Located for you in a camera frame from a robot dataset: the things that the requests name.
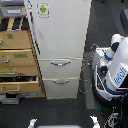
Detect white fridge top door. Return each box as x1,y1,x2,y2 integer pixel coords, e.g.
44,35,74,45
24,0,92,59

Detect upper white fridge drawer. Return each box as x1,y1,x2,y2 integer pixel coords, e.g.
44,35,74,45
38,59,82,79

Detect white fridge drawer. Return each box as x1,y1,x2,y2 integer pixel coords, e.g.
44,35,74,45
38,59,82,79
43,79,79,99

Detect lower white fridge drawer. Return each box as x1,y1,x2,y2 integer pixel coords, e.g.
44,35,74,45
43,79,79,99

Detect white refrigerator body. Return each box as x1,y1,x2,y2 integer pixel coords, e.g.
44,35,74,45
24,0,92,99

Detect wooden drawer cabinet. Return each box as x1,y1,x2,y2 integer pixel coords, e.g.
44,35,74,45
0,17,45,97

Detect green android sticker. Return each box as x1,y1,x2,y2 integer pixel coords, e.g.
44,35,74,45
37,3,49,18

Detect grey box on cabinet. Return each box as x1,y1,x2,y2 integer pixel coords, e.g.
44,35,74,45
0,6,26,17

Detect grey cable on floor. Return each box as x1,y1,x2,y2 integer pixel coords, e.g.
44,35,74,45
78,43,100,94

